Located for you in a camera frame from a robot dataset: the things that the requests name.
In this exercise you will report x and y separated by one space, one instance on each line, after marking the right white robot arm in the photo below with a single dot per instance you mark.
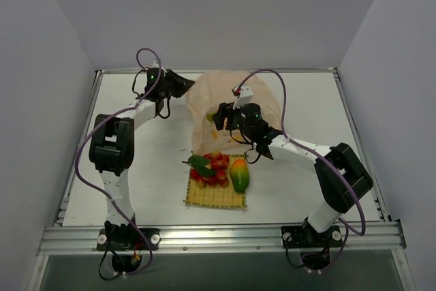
341 175

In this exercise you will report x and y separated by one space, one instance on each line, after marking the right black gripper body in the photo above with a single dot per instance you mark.
224 119

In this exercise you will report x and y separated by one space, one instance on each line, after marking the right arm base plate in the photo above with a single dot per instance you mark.
305 237

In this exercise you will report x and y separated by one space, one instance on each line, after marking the woven bamboo mat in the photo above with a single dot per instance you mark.
216 197

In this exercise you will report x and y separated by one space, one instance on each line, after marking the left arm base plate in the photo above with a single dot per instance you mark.
126 238

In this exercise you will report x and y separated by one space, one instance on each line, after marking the green fake pear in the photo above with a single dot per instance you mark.
210 117

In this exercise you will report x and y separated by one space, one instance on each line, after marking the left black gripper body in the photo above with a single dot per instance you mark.
174 83

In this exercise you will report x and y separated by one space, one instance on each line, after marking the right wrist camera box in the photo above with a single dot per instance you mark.
243 96

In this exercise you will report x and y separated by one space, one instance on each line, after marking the front aluminium rail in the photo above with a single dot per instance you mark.
215 239

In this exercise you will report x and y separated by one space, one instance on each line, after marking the translucent orange plastic bag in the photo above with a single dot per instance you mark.
215 87

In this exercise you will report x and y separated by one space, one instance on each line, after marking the red fake fruit bunch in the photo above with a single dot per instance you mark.
210 169

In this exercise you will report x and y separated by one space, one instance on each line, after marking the fake mango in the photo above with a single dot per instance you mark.
239 174

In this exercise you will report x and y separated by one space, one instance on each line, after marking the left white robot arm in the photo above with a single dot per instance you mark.
112 145

